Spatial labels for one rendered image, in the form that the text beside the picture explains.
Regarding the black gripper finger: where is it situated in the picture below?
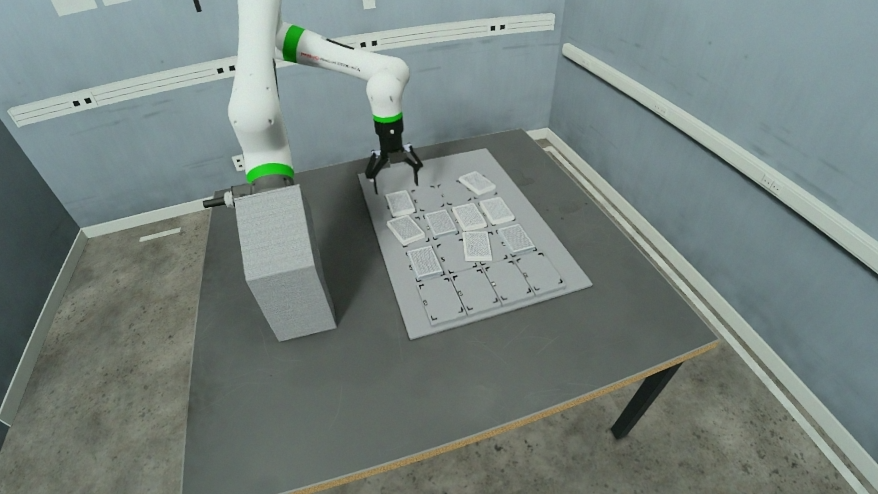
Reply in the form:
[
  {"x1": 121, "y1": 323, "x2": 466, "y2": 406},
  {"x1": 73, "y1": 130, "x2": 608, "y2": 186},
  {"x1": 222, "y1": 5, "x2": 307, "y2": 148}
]
[
  {"x1": 403, "y1": 143, "x2": 423, "y2": 186},
  {"x1": 365, "y1": 150, "x2": 388, "y2": 195}
]

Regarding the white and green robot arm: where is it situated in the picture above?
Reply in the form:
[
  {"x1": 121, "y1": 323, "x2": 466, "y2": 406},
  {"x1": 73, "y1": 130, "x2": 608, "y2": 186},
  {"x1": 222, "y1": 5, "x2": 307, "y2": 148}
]
[{"x1": 203, "y1": 0, "x2": 410, "y2": 209}]

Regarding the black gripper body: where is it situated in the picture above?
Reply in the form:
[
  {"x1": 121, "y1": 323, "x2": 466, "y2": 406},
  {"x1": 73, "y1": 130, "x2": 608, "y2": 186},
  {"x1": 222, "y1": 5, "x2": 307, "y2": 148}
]
[{"x1": 379, "y1": 134, "x2": 405, "y2": 159}]

